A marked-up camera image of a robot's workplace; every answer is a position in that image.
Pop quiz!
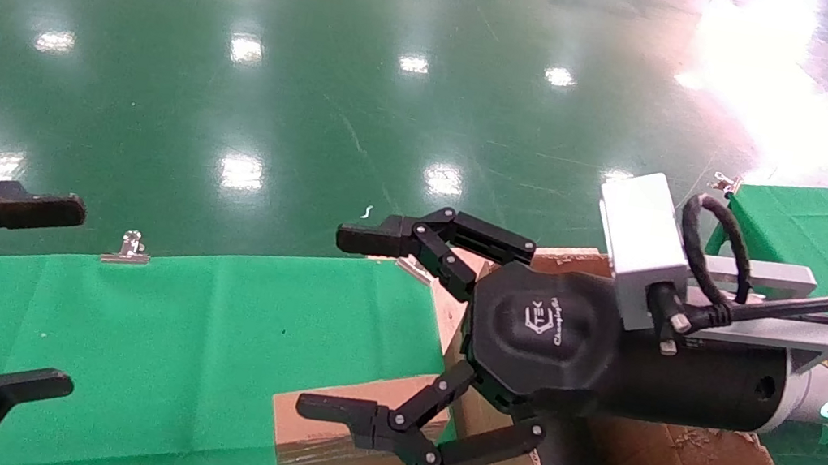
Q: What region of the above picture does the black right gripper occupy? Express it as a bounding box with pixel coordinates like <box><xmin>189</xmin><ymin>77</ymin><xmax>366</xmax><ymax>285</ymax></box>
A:
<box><xmin>287</xmin><ymin>189</ymin><xmax>822</xmax><ymax>465</ymax></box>

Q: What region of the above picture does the small cardboard box with hole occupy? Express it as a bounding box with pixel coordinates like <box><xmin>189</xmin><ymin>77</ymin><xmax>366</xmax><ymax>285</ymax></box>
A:
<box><xmin>263</xmin><ymin>352</ymin><xmax>457</xmax><ymax>465</ymax></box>

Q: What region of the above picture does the silver metal binder clip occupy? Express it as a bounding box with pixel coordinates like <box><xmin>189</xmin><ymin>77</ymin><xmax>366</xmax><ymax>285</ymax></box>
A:
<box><xmin>101</xmin><ymin>226</ymin><xmax>154</xmax><ymax>269</ymax></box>
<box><xmin>709</xmin><ymin>170</ymin><xmax>744</xmax><ymax>198</ymax></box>
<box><xmin>392</xmin><ymin>253</ymin><xmax>437</xmax><ymax>287</ymax></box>

